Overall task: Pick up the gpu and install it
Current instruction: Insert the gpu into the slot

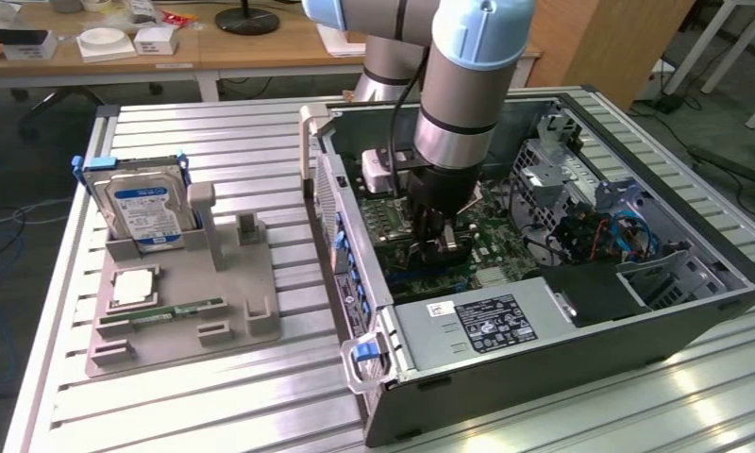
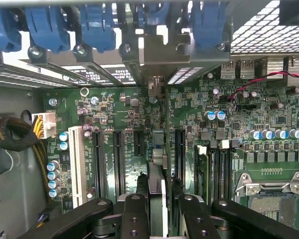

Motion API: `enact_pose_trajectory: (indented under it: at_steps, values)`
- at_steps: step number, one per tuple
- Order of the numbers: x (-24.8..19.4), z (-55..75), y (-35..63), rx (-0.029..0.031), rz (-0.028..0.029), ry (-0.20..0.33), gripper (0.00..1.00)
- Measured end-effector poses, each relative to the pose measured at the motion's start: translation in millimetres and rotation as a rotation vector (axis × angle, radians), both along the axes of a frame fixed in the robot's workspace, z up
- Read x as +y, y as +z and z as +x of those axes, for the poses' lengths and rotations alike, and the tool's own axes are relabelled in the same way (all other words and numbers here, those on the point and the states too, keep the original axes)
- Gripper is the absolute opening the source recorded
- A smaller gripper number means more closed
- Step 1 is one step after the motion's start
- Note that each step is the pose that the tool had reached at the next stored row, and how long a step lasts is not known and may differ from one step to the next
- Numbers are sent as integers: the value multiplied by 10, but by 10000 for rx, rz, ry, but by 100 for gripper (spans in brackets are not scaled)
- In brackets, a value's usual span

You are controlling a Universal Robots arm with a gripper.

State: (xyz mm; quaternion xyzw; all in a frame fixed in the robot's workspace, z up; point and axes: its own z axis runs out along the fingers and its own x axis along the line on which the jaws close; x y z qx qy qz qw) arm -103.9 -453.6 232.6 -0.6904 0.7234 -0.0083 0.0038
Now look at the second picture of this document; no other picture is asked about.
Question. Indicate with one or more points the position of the white expansion slot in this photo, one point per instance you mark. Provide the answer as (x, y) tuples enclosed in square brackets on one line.
[(77, 166)]

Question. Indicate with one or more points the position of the silver USB port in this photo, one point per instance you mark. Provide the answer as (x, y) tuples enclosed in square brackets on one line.
[(246, 69), (228, 69)]

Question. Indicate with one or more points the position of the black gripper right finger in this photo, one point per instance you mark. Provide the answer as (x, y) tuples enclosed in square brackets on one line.
[(196, 219)]

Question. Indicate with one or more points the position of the open black PC case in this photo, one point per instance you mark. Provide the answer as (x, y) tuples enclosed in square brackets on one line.
[(15, 161)]

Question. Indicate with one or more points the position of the long black expansion slot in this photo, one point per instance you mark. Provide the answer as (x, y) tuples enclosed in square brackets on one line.
[(99, 164), (119, 164)]

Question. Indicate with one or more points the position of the metal slot cover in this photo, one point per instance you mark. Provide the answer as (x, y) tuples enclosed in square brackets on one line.
[(133, 67), (62, 69), (102, 71), (206, 56), (20, 72)]

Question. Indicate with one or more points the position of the black RAM slot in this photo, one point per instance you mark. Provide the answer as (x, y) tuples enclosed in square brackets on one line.
[(224, 174), (215, 174)]

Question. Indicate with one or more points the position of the short black expansion slot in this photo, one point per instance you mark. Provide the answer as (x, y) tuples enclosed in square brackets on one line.
[(139, 143)]

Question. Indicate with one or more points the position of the green motherboard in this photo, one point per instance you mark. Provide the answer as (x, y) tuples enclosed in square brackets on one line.
[(114, 109)]

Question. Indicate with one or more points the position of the blue slot latch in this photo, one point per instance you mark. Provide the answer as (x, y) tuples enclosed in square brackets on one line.
[(47, 27), (2, 30), (97, 27), (154, 15), (209, 25)]

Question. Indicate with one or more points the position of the white power connector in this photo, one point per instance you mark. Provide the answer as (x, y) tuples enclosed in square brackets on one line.
[(48, 124)]

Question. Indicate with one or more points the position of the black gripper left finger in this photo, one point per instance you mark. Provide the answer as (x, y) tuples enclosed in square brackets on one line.
[(134, 219)]

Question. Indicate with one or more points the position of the CPU socket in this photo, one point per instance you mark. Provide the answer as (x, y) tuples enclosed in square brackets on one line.
[(271, 209)]

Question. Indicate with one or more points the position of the silver port housing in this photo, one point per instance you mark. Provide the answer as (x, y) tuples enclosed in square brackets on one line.
[(297, 69), (275, 68)]

